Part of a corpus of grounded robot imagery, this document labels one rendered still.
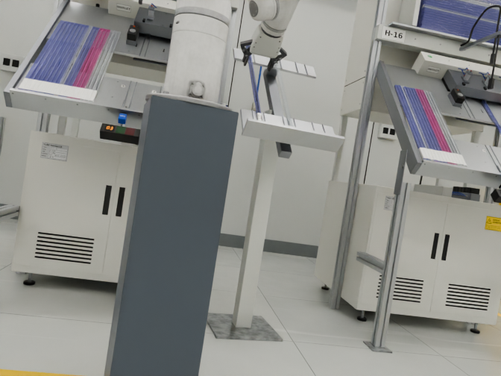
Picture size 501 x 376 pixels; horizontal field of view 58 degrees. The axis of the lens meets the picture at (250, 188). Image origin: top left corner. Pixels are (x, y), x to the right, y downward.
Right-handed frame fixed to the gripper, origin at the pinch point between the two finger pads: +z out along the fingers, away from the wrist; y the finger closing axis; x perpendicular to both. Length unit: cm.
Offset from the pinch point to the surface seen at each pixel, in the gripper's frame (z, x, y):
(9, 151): 197, -85, 119
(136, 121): 18.4, 20.1, 38.4
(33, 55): 23, -7, 76
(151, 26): 21, -34, 37
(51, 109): 22, 18, 66
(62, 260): 78, 47, 59
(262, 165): 23.0, 27.1, -8.2
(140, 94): 18.7, 6.8, 38.2
